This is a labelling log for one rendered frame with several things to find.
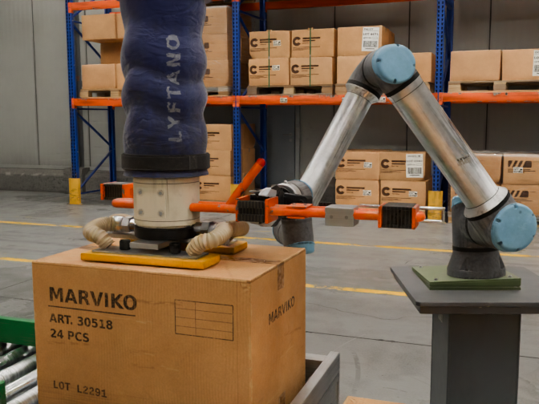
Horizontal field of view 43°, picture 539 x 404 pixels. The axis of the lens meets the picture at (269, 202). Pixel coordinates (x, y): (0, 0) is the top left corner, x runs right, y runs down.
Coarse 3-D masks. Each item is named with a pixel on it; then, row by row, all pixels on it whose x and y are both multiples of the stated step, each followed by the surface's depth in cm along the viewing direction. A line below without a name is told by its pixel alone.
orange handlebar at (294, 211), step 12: (132, 192) 207; (120, 204) 177; (132, 204) 176; (192, 204) 170; (204, 204) 169; (216, 204) 169; (228, 204) 168; (276, 204) 168; (300, 204) 164; (312, 204) 166; (288, 216) 162; (300, 216) 162; (312, 216) 161; (324, 216) 159; (360, 216) 156; (372, 216) 155; (420, 216) 153
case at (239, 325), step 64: (64, 256) 176; (256, 256) 176; (64, 320) 169; (128, 320) 162; (192, 320) 156; (256, 320) 154; (64, 384) 171; (128, 384) 164; (192, 384) 158; (256, 384) 155
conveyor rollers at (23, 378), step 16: (0, 352) 225; (16, 352) 221; (32, 352) 226; (0, 368) 212; (16, 368) 207; (32, 368) 213; (16, 384) 194; (32, 384) 199; (16, 400) 183; (32, 400) 186
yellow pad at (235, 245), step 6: (132, 240) 186; (234, 240) 183; (240, 240) 185; (180, 246) 181; (186, 246) 180; (222, 246) 177; (228, 246) 177; (234, 246) 177; (240, 246) 180; (246, 246) 184; (216, 252) 178; (222, 252) 177; (228, 252) 177; (234, 252) 176
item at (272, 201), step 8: (240, 200) 164; (248, 200) 163; (256, 200) 170; (264, 200) 170; (272, 200) 165; (240, 208) 165; (248, 208) 164; (256, 208) 163; (264, 208) 163; (240, 216) 164; (248, 216) 163; (256, 216) 163; (264, 216) 163; (272, 216) 166
